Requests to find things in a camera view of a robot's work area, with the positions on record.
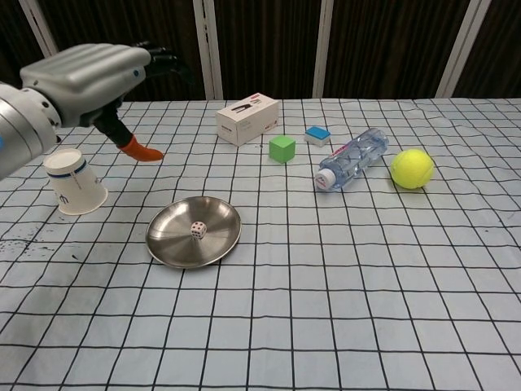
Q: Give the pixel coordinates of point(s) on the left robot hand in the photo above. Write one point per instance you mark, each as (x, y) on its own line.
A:
(85, 77)

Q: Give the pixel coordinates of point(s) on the white paper cup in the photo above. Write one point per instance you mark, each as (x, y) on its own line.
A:
(75, 185)

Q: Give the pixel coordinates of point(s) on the checkered tablecloth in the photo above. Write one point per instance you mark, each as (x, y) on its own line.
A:
(325, 285)

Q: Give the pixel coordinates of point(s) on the silver metal plate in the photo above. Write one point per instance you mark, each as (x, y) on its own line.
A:
(171, 240)

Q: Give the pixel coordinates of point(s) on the black pleated curtain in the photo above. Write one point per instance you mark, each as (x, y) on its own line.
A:
(264, 49)

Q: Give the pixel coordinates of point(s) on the white die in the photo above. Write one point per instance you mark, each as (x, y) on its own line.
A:
(198, 231)

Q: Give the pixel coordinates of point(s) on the clear plastic water bottle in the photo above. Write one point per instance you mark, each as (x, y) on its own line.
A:
(352, 159)

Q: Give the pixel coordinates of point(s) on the green cube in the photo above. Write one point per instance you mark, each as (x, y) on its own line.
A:
(281, 150)

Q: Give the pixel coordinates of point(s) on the yellow tennis ball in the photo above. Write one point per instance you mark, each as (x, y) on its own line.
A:
(412, 168)

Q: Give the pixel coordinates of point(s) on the white frame post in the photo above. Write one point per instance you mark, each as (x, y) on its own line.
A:
(323, 49)
(460, 49)
(208, 49)
(38, 28)

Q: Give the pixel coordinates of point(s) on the blue and white block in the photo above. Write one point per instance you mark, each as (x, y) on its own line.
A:
(316, 135)

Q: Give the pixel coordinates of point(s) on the white cardboard box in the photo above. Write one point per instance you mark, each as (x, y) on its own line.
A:
(246, 120)

